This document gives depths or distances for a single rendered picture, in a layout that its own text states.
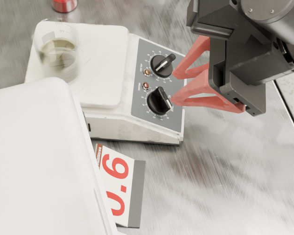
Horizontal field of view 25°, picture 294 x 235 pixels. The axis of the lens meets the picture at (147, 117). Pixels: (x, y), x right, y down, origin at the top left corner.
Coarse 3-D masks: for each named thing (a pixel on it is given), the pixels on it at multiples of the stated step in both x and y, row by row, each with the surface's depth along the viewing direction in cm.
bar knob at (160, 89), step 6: (156, 90) 81; (162, 90) 81; (150, 96) 81; (156, 96) 81; (162, 96) 80; (150, 102) 81; (156, 102) 81; (162, 102) 80; (168, 102) 80; (150, 108) 81; (156, 108) 81; (162, 108) 81; (168, 108) 80; (162, 114) 81
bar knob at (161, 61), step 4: (156, 56) 84; (160, 56) 85; (164, 56) 85; (168, 56) 84; (172, 56) 84; (152, 60) 84; (156, 60) 84; (160, 60) 85; (164, 60) 83; (168, 60) 83; (172, 60) 84; (152, 64) 84; (156, 64) 84; (160, 64) 82; (164, 64) 83; (168, 64) 83; (152, 68) 84; (156, 68) 83; (160, 68) 83; (164, 68) 84; (168, 68) 85; (172, 68) 85; (156, 72) 84; (160, 72) 84; (164, 72) 84; (168, 72) 84; (164, 76) 84
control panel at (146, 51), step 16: (144, 48) 84; (160, 48) 86; (144, 64) 83; (176, 64) 86; (144, 80) 82; (160, 80) 84; (176, 80) 85; (144, 96) 81; (144, 112) 80; (176, 112) 83; (176, 128) 82
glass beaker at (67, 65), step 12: (48, 24) 75; (60, 24) 76; (72, 24) 74; (36, 36) 75; (48, 36) 77; (60, 36) 78; (72, 36) 76; (36, 48) 73; (48, 60) 74; (60, 60) 74; (72, 60) 75; (48, 72) 76; (60, 72) 76; (72, 72) 77
